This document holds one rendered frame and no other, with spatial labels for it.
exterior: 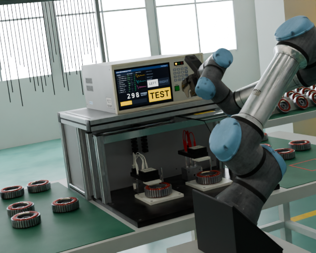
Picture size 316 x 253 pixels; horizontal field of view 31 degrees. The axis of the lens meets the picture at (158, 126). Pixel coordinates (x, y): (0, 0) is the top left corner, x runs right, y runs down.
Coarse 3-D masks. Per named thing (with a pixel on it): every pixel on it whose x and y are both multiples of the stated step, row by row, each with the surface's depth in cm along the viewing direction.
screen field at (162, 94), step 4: (160, 88) 238; (164, 88) 239; (168, 88) 240; (148, 92) 236; (152, 92) 237; (156, 92) 238; (160, 92) 238; (164, 92) 239; (168, 92) 240; (152, 96) 237; (156, 96) 238; (160, 96) 239; (164, 96) 239; (168, 96) 240; (152, 100) 237; (156, 100) 238
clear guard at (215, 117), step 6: (216, 108) 250; (186, 114) 243; (192, 114) 241; (198, 114) 239; (204, 114) 237; (210, 114) 235; (216, 114) 233; (222, 114) 231; (204, 120) 223; (210, 120) 223; (216, 120) 224; (210, 126) 221; (210, 132) 220
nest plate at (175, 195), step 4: (172, 192) 228; (176, 192) 228; (136, 196) 230; (140, 196) 228; (144, 196) 227; (168, 196) 223; (172, 196) 223; (176, 196) 223; (180, 196) 224; (144, 200) 223; (148, 200) 221; (152, 200) 220; (156, 200) 220; (160, 200) 220; (164, 200) 221; (168, 200) 222; (152, 204) 219
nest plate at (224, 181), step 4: (192, 180) 243; (224, 180) 237; (228, 180) 237; (188, 184) 240; (192, 184) 237; (196, 184) 236; (200, 184) 235; (212, 184) 233; (216, 184) 233; (220, 184) 232; (224, 184) 233; (228, 184) 234; (196, 188) 234; (200, 188) 231; (204, 188) 229; (208, 188) 230; (212, 188) 231
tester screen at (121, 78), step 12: (120, 72) 229; (132, 72) 232; (144, 72) 234; (156, 72) 237; (168, 72) 239; (120, 84) 230; (132, 84) 232; (144, 84) 235; (168, 84) 240; (120, 96) 230; (144, 96) 235
